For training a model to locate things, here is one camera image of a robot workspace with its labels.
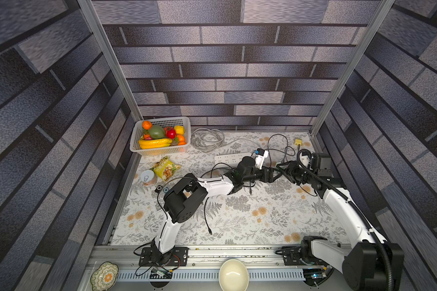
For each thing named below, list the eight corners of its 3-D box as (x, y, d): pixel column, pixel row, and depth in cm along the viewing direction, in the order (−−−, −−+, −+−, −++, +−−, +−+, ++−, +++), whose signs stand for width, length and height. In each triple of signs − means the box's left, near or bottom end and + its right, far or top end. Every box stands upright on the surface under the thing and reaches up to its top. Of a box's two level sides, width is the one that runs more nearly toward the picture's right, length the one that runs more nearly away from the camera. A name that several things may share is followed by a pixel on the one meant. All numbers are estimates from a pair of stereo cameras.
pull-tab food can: (141, 187, 97) (137, 181, 92) (145, 175, 101) (141, 170, 96) (155, 187, 97) (152, 181, 92) (158, 175, 101) (155, 170, 96)
